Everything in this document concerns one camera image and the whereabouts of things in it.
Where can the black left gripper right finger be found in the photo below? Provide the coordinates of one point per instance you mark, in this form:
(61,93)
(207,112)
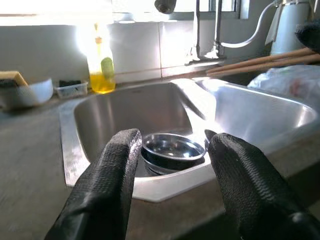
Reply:
(250,185)

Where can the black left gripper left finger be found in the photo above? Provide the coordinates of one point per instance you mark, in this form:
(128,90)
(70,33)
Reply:
(105,185)

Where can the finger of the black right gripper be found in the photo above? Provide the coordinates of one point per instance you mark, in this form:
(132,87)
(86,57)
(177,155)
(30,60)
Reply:
(311,36)

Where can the light wooden chopstick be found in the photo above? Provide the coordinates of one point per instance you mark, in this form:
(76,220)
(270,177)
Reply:
(275,57)
(275,64)

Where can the white cylindrical container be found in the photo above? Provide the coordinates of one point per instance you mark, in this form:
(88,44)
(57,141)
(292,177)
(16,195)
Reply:
(290,30)

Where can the translucent plastic bag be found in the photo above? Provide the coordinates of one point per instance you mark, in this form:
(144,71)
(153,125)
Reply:
(287,82)

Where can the steel bowl under rimmed bowl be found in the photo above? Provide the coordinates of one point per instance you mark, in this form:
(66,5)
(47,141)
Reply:
(155,169)

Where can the shiny steel rimmed bowl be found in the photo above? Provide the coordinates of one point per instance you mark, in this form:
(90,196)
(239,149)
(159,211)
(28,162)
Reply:
(172,150)

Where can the stainless steel double sink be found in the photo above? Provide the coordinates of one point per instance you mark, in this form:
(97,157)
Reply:
(125,110)

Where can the grey vertical metal pipe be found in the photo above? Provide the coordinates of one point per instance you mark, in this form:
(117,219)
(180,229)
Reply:
(198,25)
(219,25)

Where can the clear plastic container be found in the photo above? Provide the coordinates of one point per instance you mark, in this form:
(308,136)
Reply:
(72,93)

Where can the yellow dish soap bottle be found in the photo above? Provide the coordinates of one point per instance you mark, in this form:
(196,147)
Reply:
(102,85)

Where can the dark scouring pad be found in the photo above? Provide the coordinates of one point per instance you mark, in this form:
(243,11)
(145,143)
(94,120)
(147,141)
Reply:
(70,83)

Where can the white round bowl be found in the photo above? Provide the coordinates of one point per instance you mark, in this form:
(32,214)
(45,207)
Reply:
(32,95)

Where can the dark metal faucet spout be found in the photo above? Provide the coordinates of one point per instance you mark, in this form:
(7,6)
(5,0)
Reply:
(165,6)

